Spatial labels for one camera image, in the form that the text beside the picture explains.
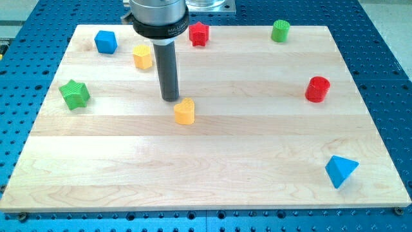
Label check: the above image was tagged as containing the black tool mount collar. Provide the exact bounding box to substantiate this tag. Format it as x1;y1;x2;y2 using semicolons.
132;7;189;40

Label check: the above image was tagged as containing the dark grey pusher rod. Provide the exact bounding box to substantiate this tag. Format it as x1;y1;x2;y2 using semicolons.
153;42;179;102

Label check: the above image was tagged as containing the yellow heart block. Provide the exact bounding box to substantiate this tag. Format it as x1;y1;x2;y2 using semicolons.
173;98;195;125

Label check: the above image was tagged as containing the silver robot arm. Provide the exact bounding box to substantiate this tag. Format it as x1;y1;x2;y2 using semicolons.
121;0;189;102

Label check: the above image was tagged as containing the yellow pentagon block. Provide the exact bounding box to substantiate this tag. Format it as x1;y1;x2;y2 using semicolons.
133;44;153;70

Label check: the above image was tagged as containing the red star block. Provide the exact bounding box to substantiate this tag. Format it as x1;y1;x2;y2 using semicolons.
189;22;209;46

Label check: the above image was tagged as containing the blue cube block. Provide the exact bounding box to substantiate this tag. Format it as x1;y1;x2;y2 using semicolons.
94;30;118;54

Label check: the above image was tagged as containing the wooden board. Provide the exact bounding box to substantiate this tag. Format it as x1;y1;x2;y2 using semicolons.
1;24;411;212

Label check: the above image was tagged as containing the green star block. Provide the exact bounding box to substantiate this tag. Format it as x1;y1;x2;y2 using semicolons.
59;79;90;110

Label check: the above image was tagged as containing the green cylinder block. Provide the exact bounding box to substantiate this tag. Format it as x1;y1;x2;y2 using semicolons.
271;19;290;43

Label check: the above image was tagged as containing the red cylinder block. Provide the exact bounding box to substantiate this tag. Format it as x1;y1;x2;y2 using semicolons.
304;76;330;103

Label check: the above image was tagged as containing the blue triangle block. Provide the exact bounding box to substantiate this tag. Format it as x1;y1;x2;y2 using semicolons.
325;155;359;189

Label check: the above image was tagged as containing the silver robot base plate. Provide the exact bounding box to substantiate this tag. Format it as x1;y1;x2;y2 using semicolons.
185;0;236;15

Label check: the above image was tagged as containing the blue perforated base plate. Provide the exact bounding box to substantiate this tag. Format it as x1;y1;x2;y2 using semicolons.
1;1;411;231

